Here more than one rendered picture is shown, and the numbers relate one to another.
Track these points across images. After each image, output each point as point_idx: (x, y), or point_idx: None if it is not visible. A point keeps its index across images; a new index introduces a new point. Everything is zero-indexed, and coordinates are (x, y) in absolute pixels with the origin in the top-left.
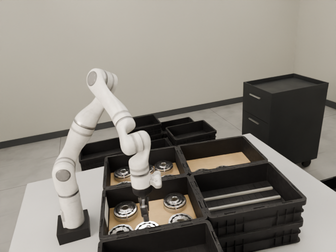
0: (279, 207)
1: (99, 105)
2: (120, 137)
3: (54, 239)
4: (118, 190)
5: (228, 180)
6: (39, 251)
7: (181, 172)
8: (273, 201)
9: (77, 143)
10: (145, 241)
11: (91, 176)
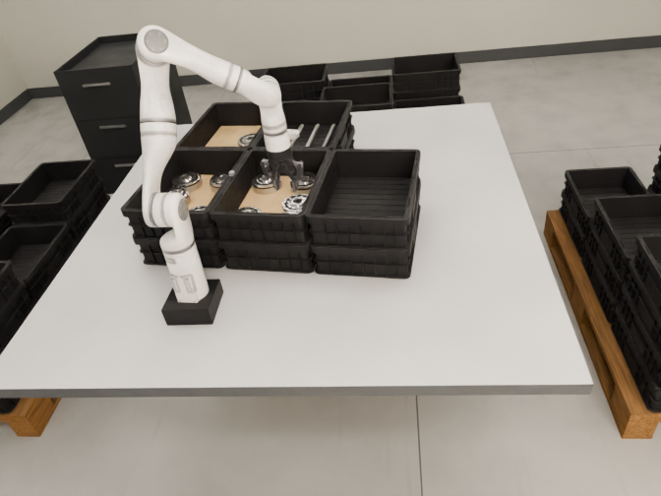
0: (347, 115)
1: (165, 85)
2: (261, 89)
3: (194, 331)
4: (220, 204)
5: None
6: (205, 347)
7: (222, 163)
8: (320, 131)
9: (169, 155)
10: (322, 196)
11: (70, 289)
